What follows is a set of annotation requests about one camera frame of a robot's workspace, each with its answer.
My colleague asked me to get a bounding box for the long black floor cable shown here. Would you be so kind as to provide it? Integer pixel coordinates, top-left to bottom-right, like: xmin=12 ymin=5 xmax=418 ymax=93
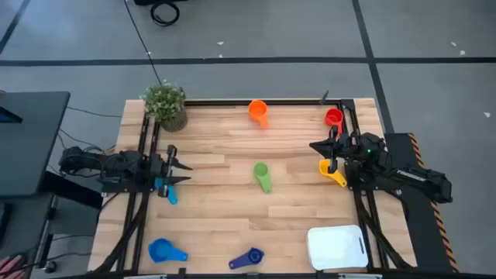
xmin=123 ymin=0 xmax=163 ymax=86

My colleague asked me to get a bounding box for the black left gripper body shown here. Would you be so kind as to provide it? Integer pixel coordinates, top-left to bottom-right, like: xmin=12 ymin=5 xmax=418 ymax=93
xmin=149 ymin=144 xmax=178 ymax=199

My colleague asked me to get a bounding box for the coiled black cable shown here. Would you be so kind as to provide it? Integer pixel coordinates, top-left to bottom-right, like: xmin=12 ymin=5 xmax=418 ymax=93
xmin=150 ymin=1 xmax=181 ymax=27

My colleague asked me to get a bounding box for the black desk foot bar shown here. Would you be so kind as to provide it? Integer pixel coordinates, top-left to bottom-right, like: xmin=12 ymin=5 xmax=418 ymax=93
xmin=38 ymin=170 xmax=104 ymax=210

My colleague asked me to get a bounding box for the potted plant in ribbed pot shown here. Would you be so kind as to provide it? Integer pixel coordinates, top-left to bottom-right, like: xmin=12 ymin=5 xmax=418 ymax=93
xmin=139 ymin=80 xmax=189 ymax=133

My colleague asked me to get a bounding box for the black aluminium table frame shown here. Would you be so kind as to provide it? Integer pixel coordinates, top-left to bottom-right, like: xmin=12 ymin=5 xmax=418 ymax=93
xmin=91 ymin=97 xmax=418 ymax=279

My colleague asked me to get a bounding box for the large blue measuring cup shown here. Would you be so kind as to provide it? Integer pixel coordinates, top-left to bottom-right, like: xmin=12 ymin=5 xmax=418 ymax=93
xmin=147 ymin=237 xmax=189 ymax=264

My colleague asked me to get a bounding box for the green measuring cup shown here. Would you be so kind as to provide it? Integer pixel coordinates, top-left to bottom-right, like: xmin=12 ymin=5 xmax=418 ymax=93
xmin=253 ymin=161 xmax=273 ymax=195

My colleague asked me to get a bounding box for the black desk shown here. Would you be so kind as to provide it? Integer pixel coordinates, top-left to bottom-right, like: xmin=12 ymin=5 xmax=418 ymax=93
xmin=0 ymin=91 xmax=71 ymax=198

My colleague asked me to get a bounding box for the yellow measuring cup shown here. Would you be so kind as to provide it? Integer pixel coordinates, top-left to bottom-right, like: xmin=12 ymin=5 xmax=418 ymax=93
xmin=319 ymin=158 xmax=348 ymax=188

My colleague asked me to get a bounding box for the orange measuring cup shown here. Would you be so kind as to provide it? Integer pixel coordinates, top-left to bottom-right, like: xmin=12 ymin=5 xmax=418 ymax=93
xmin=247 ymin=99 xmax=270 ymax=129

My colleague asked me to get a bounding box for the dark blue measuring cup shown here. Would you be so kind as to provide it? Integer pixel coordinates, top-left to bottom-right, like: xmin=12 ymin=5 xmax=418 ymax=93
xmin=228 ymin=247 xmax=265 ymax=270

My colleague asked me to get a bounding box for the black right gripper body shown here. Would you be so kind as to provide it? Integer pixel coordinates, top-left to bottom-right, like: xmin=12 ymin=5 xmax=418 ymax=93
xmin=328 ymin=126 xmax=365 ymax=174

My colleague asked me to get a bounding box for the black hazard-striped platform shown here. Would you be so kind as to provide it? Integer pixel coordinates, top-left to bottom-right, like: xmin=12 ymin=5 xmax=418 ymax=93
xmin=383 ymin=133 xmax=460 ymax=273

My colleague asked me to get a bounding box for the red measuring cup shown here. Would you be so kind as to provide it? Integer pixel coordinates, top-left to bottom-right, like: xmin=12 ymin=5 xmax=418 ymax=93
xmin=324 ymin=108 xmax=345 ymax=137

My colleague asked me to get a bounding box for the person's hand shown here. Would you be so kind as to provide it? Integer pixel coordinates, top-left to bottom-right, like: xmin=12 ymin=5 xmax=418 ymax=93
xmin=0 ymin=254 xmax=27 ymax=279

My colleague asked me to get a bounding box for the white plastic basket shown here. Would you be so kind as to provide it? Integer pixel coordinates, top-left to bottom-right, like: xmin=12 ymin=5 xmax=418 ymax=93
xmin=305 ymin=224 xmax=370 ymax=271

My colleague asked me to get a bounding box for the small light blue measuring cup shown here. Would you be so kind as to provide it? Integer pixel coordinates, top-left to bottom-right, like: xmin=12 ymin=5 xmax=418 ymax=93
xmin=154 ymin=177 xmax=179 ymax=205

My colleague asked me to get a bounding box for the thin black floor cable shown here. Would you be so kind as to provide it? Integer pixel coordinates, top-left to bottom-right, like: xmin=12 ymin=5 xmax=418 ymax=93
xmin=66 ymin=106 xmax=123 ymax=119

